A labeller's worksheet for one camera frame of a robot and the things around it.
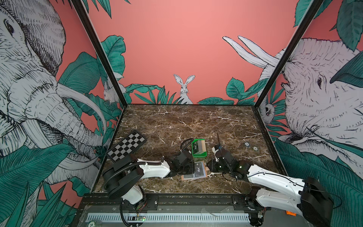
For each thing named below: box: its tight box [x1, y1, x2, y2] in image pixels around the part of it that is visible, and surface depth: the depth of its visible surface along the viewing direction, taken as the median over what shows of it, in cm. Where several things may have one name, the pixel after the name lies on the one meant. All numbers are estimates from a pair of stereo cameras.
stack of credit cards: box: [194, 139, 207, 155], surface depth 93 cm
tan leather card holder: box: [181, 160, 208, 182], surface depth 85 cm
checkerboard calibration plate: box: [105, 129, 147, 162], surface depth 94 cm
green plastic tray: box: [191, 138, 208, 158], surface depth 93 cm
